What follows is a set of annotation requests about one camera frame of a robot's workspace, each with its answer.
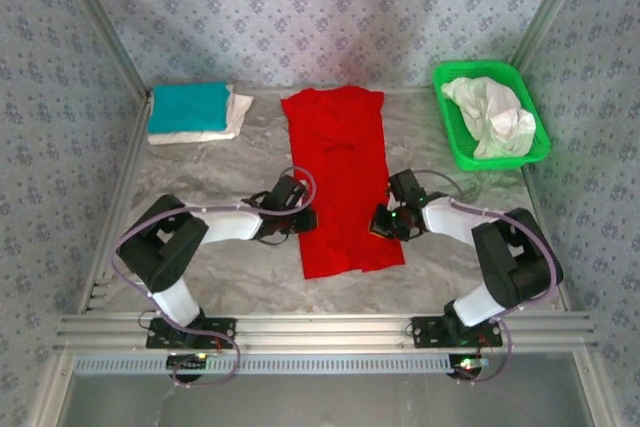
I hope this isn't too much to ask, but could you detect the red t-shirt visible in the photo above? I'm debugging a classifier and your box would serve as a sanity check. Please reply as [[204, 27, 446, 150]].
[[279, 86, 406, 281]]

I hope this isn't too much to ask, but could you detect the green plastic basket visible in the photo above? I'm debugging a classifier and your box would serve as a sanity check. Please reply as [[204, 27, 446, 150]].
[[432, 60, 552, 172]]

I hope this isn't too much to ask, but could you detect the folded white t-shirt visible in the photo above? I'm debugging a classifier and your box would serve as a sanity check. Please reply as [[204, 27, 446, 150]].
[[147, 91, 255, 147]]

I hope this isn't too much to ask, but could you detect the crumpled white t-shirt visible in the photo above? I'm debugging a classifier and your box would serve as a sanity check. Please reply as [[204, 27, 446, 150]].
[[440, 75, 537, 161]]

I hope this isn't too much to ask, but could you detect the folded teal t-shirt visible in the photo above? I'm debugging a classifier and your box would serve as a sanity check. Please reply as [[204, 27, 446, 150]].
[[148, 81, 234, 136]]

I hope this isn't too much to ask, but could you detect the small circuit board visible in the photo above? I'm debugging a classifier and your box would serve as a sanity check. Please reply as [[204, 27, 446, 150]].
[[166, 352, 211, 382], [448, 354, 489, 381]]

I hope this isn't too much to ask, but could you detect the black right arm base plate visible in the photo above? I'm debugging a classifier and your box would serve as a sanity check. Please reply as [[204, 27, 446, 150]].
[[410, 315, 503, 349]]

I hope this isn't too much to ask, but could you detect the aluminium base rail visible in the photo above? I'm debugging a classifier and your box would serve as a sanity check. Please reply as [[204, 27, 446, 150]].
[[54, 313, 599, 351]]

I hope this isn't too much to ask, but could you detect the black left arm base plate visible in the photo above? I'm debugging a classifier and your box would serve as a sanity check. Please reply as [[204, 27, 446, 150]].
[[145, 316, 237, 351]]

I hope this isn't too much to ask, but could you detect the grey slotted cable duct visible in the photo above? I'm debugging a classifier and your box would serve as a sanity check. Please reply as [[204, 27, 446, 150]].
[[73, 351, 454, 377]]

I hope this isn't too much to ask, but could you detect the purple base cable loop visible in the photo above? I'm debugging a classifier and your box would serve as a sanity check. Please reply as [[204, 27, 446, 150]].
[[167, 331, 243, 389], [452, 321, 512, 384]]

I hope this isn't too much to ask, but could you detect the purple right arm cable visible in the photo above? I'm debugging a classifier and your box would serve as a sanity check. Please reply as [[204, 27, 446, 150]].
[[412, 169, 565, 321]]

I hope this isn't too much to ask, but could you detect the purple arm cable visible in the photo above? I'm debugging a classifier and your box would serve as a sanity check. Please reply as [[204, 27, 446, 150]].
[[110, 165, 319, 298], [412, 169, 565, 321]]

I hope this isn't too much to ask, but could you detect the aluminium side rail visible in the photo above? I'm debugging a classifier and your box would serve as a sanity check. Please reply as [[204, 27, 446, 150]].
[[24, 91, 154, 427], [519, 164, 626, 427]]

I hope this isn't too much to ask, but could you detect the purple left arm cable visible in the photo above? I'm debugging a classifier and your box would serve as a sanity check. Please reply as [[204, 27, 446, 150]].
[[110, 165, 319, 298]]

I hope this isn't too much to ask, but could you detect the aluminium frame post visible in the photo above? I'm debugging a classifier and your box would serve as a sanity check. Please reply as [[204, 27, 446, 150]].
[[52, 0, 154, 98], [509, 0, 596, 73]]

